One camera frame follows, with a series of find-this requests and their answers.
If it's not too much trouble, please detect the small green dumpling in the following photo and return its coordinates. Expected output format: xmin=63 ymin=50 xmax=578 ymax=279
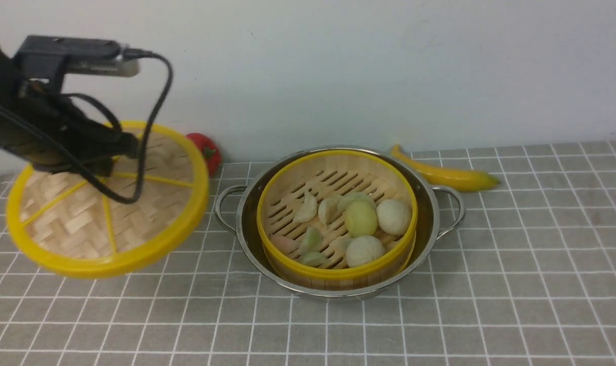
xmin=299 ymin=252 xmax=329 ymax=268

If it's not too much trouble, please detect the yellow-green round bun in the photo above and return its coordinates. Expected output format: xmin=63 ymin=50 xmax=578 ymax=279
xmin=343 ymin=201 xmax=379 ymax=238

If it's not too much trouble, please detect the white round bun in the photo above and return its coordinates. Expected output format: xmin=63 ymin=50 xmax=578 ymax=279
xmin=345 ymin=235 xmax=385 ymax=268

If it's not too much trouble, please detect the light green dumpling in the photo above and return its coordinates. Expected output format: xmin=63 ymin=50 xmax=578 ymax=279
xmin=337 ymin=192 xmax=376 ymax=213

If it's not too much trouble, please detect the red bell pepper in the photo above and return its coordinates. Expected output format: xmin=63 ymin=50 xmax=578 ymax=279
xmin=185 ymin=133 xmax=222 ymax=177

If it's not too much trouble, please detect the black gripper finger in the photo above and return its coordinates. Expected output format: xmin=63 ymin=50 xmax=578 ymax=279
xmin=109 ymin=132 xmax=140 ymax=159

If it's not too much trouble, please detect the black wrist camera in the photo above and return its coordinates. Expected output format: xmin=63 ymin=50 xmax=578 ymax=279
xmin=13 ymin=35 xmax=140 ymax=81

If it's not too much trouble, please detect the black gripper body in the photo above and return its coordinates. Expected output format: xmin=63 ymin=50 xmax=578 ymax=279
xmin=0 ymin=47 xmax=115 ymax=176

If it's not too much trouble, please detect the grey checkered tablecloth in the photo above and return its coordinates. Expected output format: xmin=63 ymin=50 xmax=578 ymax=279
xmin=0 ymin=141 xmax=616 ymax=365

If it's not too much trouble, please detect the woven bamboo steamer lid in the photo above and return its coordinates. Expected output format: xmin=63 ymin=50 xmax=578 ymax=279
xmin=6 ymin=125 xmax=210 ymax=279

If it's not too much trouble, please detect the white dumpling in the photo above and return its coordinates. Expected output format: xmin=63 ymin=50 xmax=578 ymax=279
xmin=293 ymin=191 xmax=318 ymax=223

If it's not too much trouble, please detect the pink dumpling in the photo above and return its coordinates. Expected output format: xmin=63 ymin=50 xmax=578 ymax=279
xmin=269 ymin=234 xmax=299 ymax=255

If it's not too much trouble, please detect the pale dumpling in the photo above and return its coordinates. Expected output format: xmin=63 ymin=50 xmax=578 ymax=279
xmin=317 ymin=195 xmax=342 ymax=227

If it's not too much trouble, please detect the yellow banana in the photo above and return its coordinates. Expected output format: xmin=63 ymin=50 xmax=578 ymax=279
xmin=390 ymin=144 xmax=501 ymax=192

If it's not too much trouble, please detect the black cable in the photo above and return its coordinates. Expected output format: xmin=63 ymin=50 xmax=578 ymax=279
xmin=0 ymin=48 xmax=174 ymax=204

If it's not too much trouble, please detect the stainless steel pot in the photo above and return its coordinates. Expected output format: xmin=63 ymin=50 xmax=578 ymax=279
xmin=213 ymin=144 xmax=465 ymax=300

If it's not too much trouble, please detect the bamboo steamer basket yellow rim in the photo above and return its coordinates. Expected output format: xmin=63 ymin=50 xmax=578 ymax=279
xmin=256 ymin=148 xmax=419 ymax=290

